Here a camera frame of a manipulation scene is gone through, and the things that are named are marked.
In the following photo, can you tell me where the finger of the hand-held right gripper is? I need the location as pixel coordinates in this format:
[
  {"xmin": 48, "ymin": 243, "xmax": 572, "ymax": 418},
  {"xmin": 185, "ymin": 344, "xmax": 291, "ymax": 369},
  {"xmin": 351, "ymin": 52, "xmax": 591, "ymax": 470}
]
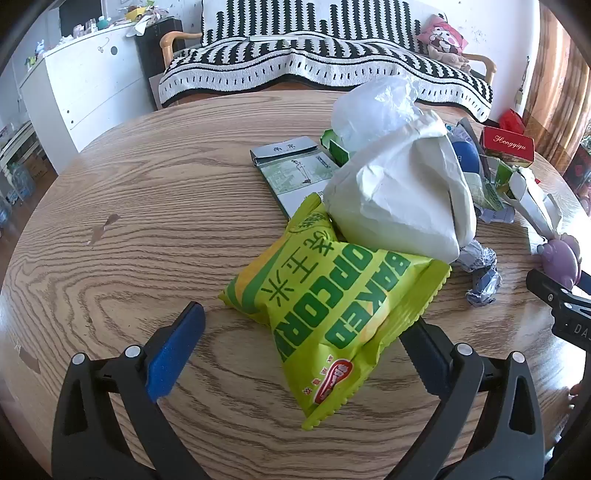
[{"xmin": 526, "ymin": 268, "xmax": 591, "ymax": 312}]

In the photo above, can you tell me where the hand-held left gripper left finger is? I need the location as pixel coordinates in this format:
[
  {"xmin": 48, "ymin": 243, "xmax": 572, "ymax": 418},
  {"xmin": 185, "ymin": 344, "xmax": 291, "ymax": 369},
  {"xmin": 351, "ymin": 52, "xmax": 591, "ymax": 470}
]
[{"xmin": 52, "ymin": 301, "xmax": 206, "ymax": 480}]

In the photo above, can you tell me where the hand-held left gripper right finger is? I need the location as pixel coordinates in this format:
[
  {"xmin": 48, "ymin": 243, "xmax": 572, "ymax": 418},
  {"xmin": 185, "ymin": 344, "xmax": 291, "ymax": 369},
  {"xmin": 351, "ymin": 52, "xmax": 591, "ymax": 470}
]
[{"xmin": 392, "ymin": 316, "xmax": 546, "ymax": 480}]

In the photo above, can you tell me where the yellow-green popcorn bag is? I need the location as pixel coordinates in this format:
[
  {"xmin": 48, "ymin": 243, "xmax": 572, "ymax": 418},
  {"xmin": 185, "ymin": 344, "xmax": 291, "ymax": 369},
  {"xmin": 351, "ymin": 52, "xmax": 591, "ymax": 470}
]
[{"xmin": 218, "ymin": 191, "xmax": 452, "ymax": 431}]

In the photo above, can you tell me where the red box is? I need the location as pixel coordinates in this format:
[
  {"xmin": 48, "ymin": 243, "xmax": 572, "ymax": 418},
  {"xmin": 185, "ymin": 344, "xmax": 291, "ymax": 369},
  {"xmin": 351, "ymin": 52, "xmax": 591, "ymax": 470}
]
[{"xmin": 480, "ymin": 126, "xmax": 535, "ymax": 167}]

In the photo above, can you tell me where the blue ball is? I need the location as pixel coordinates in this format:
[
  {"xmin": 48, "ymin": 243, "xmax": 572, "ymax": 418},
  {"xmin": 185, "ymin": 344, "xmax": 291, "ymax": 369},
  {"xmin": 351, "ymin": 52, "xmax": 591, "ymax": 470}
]
[{"xmin": 451, "ymin": 141, "xmax": 482, "ymax": 174}]

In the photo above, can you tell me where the green translucent plastic shell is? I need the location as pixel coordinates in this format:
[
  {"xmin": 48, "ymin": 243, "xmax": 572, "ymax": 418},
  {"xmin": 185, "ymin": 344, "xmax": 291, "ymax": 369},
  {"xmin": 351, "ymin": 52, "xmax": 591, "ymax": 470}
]
[{"xmin": 321, "ymin": 129, "xmax": 356, "ymax": 167}]

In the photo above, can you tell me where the translucent white plastic bag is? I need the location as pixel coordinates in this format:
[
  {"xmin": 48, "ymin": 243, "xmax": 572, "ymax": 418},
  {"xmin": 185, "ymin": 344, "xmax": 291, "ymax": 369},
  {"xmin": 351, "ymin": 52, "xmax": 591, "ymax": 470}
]
[{"xmin": 330, "ymin": 75, "xmax": 423, "ymax": 153}]

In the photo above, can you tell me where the purple plastic toy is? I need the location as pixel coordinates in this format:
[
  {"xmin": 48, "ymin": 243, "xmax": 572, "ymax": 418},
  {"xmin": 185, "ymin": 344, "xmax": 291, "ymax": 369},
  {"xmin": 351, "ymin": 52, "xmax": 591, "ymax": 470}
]
[{"xmin": 536, "ymin": 234, "xmax": 583, "ymax": 289}]

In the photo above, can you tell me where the crumpled silver wrapper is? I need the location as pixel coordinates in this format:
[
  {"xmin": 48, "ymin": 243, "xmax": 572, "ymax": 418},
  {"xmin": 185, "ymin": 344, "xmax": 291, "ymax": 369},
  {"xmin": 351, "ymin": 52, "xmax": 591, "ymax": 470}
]
[{"xmin": 455, "ymin": 239, "xmax": 502, "ymax": 308}]

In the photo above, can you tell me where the crushed white carton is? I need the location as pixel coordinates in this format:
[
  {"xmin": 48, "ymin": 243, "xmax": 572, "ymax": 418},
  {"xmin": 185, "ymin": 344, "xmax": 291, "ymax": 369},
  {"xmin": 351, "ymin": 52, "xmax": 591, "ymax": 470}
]
[{"xmin": 508, "ymin": 166, "xmax": 564, "ymax": 243}]

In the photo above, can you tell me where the crushed green carton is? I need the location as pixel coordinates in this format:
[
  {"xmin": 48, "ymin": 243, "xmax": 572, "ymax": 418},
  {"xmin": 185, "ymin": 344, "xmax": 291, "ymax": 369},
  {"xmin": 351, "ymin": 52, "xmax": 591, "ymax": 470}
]
[{"xmin": 480, "ymin": 159, "xmax": 515, "ymax": 213}]

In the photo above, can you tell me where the white paper bag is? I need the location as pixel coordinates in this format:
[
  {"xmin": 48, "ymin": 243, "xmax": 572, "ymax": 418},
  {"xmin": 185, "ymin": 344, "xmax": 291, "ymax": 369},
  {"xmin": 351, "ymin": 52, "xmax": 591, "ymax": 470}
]
[{"xmin": 322, "ymin": 108, "xmax": 477, "ymax": 264}]

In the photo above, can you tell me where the red bag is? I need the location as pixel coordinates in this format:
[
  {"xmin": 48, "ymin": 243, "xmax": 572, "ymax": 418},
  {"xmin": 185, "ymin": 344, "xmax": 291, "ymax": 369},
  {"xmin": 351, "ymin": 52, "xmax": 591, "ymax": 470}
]
[{"xmin": 499, "ymin": 108, "xmax": 527, "ymax": 134}]

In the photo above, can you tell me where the flat green-white printed box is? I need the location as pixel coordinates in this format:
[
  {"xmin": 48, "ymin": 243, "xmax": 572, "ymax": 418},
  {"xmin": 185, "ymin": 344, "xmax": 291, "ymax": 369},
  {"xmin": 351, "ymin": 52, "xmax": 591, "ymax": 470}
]
[{"xmin": 250, "ymin": 136, "xmax": 342, "ymax": 220}]

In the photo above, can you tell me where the clear water bottle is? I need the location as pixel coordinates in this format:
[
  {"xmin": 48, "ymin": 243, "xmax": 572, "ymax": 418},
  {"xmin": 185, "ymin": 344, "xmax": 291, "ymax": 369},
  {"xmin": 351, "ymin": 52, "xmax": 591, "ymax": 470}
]
[{"xmin": 9, "ymin": 164, "xmax": 35, "ymax": 199}]

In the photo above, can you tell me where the pink plush toy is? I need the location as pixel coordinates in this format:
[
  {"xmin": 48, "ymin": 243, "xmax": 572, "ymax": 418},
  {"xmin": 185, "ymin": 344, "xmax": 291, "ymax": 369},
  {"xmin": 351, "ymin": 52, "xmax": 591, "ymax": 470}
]
[{"xmin": 417, "ymin": 15, "xmax": 472, "ymax": 72}]

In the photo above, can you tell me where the white cabinet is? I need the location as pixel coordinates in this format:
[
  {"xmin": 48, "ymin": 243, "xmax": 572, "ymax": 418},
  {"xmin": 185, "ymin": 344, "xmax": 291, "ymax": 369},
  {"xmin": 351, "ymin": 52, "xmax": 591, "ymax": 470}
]
[{"xmin": 18, "ymin": 21, "xmax": 155, "ymax": 162}]

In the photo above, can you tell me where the black cabinet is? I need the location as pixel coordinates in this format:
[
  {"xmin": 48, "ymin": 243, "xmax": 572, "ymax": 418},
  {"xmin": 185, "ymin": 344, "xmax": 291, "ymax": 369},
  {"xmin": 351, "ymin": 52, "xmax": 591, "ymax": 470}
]
[{"xmin": 134, "ymin": 17, "xmax": 188, "ymax": 112}]

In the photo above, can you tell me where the wooden sofa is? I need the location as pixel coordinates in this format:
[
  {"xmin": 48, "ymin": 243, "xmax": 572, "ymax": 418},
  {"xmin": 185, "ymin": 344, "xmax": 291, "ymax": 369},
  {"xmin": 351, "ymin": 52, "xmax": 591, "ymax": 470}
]
[{"xmin": 148, "ymin": 0, "xmax": 497, "ymax": 123}]

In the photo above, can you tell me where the striped covered sofa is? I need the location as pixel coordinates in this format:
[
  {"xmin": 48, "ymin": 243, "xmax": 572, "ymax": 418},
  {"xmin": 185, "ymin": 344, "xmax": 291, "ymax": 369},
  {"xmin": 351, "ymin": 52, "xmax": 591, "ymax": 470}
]
[{"xmin": 159, "ymin": 0, "xmax": 494, "ymax": 123}]

